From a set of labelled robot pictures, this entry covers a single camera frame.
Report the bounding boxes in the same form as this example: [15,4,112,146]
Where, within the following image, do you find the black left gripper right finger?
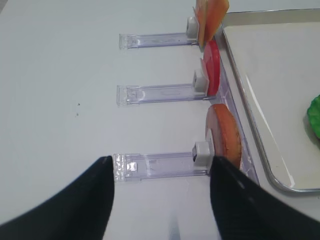
[210,156,320,240]

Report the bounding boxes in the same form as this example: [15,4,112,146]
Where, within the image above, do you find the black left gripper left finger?
[0,156,115,240]

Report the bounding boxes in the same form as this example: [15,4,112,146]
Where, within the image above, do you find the orange cheese slice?
[193,0,208,49]
[204,0,230,43]

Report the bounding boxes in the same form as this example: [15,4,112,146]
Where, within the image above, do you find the green lettuce leaf on tray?
[307,95,320,139]

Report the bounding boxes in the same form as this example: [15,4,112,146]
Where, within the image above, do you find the grey tomato pusher block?
[192,68,209,93]

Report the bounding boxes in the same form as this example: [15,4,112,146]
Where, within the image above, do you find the red tomato slice on rack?
[200,40,221,99]

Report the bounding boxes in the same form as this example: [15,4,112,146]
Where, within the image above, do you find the grey cheese pusher block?
[185,16,199,39]

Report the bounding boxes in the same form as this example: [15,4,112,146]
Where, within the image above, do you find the clear acrylic left rack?
[112,32,261,187]

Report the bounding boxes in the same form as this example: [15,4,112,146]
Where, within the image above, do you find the grey bun pusher block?
[192,141,215,169]

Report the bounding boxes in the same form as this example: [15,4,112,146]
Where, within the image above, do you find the bun bottom slice on rack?
[205,103,242,169]

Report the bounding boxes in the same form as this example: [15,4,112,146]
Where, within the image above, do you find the white metal tray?
[222,8,320,193]

